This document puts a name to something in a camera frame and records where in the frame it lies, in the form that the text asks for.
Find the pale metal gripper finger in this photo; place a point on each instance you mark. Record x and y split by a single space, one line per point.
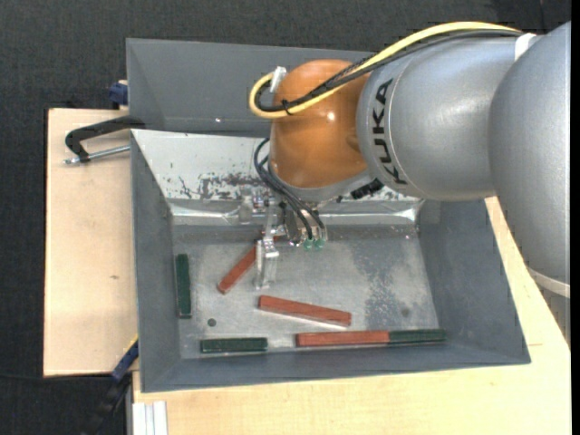
245 209
266 265

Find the red-brown flat block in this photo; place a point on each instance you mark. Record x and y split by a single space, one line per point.
304 310
342 339
236 271

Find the dark green flat block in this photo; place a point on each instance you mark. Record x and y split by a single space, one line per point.
233 345
417 336
183 286

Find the grey metal bin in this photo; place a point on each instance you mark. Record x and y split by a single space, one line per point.
385 288

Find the pale wood flat board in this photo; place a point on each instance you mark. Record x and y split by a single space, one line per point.
86 252

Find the black cylinder on white bracket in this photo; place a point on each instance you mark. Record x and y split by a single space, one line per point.
366 189

